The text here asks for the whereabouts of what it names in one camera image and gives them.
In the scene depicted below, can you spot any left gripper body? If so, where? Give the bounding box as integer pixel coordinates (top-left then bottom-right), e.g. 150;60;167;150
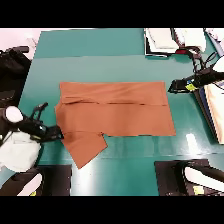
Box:
39;123;65;143

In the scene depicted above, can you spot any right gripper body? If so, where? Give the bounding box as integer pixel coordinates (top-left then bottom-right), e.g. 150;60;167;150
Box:
167;77;198;95

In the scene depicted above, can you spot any orange-brown T-shirt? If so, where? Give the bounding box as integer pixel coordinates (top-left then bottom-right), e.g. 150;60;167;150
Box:
54;81;177;170

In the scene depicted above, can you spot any dark blue garment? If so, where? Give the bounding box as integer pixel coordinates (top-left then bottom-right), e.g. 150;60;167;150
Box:
193;88;218;141

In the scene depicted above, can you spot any cream garment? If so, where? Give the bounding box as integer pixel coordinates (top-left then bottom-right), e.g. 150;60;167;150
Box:
203;82;224;145

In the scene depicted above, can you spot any white garment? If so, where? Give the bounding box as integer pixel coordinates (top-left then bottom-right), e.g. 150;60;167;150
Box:
144;27;178;57
173;27;208;53

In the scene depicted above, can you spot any pale blue-white garment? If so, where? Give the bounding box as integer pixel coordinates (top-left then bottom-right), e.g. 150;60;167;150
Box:
204;27;224;57

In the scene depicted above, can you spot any black garment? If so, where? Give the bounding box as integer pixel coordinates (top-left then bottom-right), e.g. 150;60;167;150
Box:
0;46;33;108

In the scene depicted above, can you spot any black cable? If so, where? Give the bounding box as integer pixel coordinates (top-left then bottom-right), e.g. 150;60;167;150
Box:
202;51;218;68

